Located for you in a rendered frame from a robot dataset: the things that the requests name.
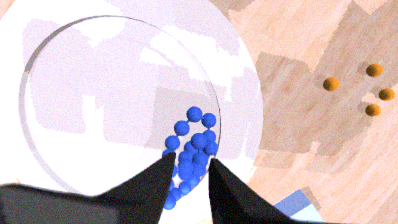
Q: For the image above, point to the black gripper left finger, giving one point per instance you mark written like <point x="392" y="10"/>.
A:
<point x="138" y="200"/>

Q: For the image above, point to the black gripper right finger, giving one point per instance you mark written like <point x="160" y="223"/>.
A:
<point x="233" y="202"/>

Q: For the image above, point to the orange bead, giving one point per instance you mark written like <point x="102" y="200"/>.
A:
<point x="373" y="110"/>
<point x="330" y="84"/>
<point x="386" y="94"/>
<point x="374" y="70"/>

